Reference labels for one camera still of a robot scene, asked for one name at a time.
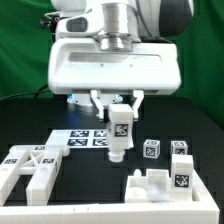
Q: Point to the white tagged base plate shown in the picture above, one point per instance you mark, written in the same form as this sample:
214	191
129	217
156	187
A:
79	138

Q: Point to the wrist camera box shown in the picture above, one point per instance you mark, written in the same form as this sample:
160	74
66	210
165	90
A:
80	26

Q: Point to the white frame wall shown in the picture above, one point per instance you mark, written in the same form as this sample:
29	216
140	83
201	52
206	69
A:
202	209

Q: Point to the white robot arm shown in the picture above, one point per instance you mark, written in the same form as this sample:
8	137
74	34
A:
117	46

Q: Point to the black camera stand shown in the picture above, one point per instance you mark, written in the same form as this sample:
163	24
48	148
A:
51	23

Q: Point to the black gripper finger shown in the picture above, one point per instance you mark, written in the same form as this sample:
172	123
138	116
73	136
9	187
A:
138	96
95	98

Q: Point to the white chair back ladder part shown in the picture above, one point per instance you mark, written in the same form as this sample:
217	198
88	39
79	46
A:
41	162

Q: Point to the white chair seat plate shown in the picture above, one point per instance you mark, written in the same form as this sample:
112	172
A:
154	186

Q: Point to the white threaded peg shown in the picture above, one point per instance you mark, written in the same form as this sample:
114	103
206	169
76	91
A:
137	173

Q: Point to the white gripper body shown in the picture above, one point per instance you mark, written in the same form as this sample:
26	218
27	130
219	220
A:
78	65

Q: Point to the white tagged cube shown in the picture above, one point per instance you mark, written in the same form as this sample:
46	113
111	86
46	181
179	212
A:
151	148
179	147

